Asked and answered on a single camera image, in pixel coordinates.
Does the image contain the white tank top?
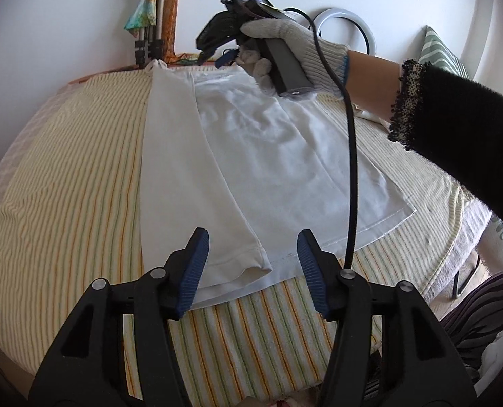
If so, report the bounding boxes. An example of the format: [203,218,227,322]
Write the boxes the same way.
[139,59,418,310]

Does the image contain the right forearm black sleeve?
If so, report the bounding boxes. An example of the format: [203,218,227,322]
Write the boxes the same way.
[343,50,503,238]

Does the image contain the right hand white glove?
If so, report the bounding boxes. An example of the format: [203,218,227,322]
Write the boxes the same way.
[236,18,349,98]

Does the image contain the orange patterned cloth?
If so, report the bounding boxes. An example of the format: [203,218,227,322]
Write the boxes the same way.
[161,0,198,67]

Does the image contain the grey tripod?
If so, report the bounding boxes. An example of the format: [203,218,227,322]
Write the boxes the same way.
[134,0,163,68]

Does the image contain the colourful scarf on tripod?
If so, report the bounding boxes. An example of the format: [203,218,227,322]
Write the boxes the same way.
[125,0,157,39]

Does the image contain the striped yellow bed cover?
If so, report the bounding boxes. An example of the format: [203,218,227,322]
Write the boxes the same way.
[0,71,490,406]

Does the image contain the green striped pillow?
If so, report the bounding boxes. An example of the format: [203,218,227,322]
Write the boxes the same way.
[418,26,469,79]

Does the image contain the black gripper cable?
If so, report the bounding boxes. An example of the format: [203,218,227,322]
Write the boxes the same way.
[283,6,359,271]

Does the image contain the white ring light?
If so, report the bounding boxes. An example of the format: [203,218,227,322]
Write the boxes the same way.
[313,8,377,56]

